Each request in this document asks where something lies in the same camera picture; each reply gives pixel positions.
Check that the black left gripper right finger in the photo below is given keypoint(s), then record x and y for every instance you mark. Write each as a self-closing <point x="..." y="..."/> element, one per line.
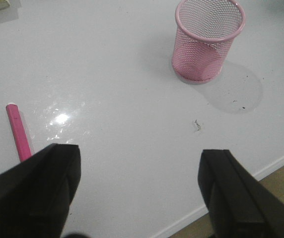
<point x="239" y="206"/>

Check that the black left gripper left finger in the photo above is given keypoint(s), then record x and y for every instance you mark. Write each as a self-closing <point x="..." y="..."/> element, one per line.
<point x="35" y="195"/>

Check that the pink marker pen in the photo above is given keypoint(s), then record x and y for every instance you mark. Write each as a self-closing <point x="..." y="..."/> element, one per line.
<point x="18" y="132"/>

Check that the pink mesh pen holder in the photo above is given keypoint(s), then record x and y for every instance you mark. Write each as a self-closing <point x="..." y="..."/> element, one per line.
<point x="205" y="32"/>

